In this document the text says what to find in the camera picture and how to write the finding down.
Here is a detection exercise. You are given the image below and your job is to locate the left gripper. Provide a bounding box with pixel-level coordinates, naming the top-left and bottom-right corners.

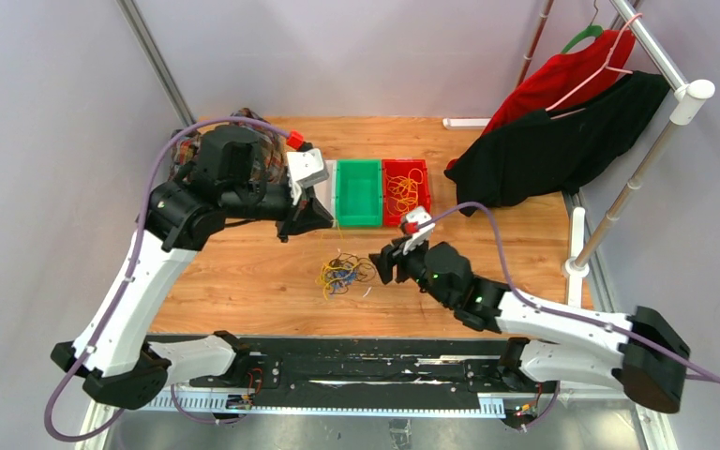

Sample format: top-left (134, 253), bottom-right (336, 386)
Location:
top-left (225, 180), bottom-right (336, 243)

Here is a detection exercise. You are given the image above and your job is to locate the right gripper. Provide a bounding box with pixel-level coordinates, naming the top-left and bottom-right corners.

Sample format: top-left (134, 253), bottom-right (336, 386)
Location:
top-left (369, 232), bottom-right (453, 308)

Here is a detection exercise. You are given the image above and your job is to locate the cable bundle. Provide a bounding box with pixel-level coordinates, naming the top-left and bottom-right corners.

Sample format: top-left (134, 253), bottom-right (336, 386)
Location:
top-left (315, 230), bottom-right (379, 303)

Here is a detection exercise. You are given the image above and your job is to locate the yellow cable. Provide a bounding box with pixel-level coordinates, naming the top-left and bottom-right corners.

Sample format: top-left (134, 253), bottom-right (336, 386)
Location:
top-left (385, 171), bottom-right (427, 218)

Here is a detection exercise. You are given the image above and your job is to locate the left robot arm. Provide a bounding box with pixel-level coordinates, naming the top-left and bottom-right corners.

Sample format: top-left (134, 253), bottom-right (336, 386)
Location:
top-left (52, 125), bottom-right (333, 410)

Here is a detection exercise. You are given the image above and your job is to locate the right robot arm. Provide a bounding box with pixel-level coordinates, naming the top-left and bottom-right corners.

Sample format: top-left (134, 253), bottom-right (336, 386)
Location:
top-left (369, 239), bottom-right (690, 413)

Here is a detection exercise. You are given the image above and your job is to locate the white plastic bin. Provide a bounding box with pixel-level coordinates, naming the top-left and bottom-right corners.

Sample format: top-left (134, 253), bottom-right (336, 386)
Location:
top-left (314, 159), bottom-right (338, 228)

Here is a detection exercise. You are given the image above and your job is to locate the green plastic bin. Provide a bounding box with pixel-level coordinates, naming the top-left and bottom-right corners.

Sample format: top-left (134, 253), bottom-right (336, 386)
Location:
top-left (335, 159), bottom-right (383, 228)

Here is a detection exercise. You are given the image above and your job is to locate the red plastic bin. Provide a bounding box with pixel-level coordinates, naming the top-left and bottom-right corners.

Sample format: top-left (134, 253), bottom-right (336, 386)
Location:
top-left (382, 158), bottom-right (432, 227)

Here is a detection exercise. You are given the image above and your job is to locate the plaid flannel shirt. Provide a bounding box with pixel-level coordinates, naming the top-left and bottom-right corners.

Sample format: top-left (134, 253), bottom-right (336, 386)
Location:
top-left (168, 108), bottom-right (286, 196)

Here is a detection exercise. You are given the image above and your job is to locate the black shirt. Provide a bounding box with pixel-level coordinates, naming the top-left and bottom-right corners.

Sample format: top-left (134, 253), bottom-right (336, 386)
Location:
top-left (444, 71), bottom-right (669, 217)

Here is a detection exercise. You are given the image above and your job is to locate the red shirt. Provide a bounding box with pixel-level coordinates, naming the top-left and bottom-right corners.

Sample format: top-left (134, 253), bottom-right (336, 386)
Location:
top-left (483, 30), bottom-right (636, 134)

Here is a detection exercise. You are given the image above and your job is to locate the pink hanger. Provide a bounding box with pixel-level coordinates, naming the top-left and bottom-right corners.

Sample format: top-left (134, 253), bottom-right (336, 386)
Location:
top-left (543, 13), bottom-right (644, 113)

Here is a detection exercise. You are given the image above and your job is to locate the green hanger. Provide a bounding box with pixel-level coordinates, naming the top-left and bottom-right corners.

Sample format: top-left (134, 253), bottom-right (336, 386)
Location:
top-left (561, 0), bottom-right (604, 54)

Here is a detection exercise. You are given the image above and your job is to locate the metal clothes rack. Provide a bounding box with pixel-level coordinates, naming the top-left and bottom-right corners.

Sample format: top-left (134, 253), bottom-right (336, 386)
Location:
top-left (515, 0), bottom-right (716, 275)

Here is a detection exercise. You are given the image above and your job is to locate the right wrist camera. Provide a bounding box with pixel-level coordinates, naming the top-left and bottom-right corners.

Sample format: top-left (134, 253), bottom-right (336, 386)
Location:
top-left (401, 206), bottom-right (435, 255)

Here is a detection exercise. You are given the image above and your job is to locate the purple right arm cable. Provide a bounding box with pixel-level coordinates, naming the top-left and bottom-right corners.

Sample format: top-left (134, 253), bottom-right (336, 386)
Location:
top-left (404, 202), bottom-right (720, 429)

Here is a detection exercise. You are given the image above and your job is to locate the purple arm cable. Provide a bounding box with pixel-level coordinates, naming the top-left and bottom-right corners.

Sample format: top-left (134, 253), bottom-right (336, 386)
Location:
top-left (404, 202), bottom-right (720, 429)
top-left (44, 116), bottom-right (306, 443)

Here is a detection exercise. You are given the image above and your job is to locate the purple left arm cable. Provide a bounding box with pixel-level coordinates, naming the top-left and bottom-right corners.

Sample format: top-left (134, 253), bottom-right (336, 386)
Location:
top-left (44, 116), bottom-right (306, 443)

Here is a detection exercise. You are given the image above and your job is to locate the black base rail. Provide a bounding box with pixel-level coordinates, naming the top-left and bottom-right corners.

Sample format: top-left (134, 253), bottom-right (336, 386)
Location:
top-left (191, 337), bottom-right (556, 411)

